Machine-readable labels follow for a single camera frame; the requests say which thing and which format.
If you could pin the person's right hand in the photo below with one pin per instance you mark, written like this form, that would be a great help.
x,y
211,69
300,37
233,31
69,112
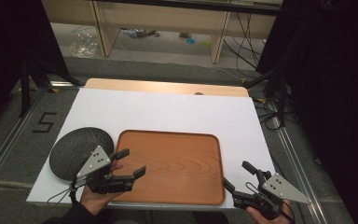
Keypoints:
x,y
265,217

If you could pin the person's left hand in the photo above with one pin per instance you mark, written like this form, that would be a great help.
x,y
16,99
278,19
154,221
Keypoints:
x,y
95,198

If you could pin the clear plastic bag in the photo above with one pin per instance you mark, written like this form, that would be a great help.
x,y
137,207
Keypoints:
x,y
82,43

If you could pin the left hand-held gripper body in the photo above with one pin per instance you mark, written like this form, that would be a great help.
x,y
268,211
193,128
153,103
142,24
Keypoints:
x,y
93,161

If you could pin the black metal stand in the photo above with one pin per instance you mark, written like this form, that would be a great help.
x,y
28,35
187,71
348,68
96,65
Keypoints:
x,y
24,90
281,102

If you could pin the light wooden desk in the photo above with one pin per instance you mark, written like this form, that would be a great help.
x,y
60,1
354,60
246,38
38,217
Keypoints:
x,y
167,18

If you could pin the white board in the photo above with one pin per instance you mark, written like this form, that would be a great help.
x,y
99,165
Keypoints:
x,y
167,109

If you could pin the crumpled plastic wrapper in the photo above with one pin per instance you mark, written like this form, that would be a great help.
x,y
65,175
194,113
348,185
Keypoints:
x,y
138,32

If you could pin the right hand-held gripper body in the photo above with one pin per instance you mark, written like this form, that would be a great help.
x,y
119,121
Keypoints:
x,y
276,188

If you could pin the light wooden table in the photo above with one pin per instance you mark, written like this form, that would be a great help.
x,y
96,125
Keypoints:
x,y
152,86

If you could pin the black curtain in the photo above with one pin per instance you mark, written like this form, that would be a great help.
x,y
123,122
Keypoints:
x,y
335,93
9,46

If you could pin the metal floor rail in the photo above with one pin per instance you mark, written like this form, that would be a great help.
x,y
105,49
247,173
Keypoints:
x,y
295,161
9,140

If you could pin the dark round placemat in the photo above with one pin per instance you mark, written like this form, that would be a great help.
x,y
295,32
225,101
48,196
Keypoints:
x,y
74,149

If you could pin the small green round lid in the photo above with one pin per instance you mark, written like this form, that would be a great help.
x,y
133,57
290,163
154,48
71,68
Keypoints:
x,y
205,43

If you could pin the brown wooden tray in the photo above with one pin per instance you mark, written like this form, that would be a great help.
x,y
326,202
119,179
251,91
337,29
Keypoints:
x,y
174,161

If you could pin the small blue round lid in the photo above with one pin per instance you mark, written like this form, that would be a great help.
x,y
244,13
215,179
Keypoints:
x,y
190,40

